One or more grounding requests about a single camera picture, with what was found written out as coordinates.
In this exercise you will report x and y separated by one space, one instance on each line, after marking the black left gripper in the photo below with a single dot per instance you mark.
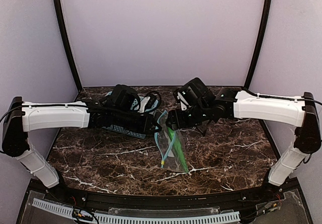
149 123

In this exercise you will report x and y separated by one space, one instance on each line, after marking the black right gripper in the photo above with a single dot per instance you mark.
176 120

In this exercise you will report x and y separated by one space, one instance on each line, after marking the clear zip top bag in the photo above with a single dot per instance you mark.
162 141

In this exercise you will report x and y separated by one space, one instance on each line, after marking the long green toy cucumber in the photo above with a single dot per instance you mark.
178 158

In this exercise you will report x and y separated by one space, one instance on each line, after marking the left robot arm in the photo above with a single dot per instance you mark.
24 117

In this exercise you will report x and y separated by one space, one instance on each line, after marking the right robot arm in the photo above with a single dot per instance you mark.
199 104

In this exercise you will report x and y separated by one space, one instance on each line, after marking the light blue plastic basket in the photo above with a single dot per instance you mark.
123 116

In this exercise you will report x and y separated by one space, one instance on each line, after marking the black front frame rail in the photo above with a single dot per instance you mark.
244 200

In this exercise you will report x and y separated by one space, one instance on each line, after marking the white slotted cable duct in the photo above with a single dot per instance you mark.
122 215

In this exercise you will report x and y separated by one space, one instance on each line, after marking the right black corner post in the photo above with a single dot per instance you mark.
258 43

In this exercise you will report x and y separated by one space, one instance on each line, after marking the black corner post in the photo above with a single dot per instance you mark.
66 44
258 43

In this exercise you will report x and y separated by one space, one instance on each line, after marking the left black corner post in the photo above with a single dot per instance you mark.
66 44

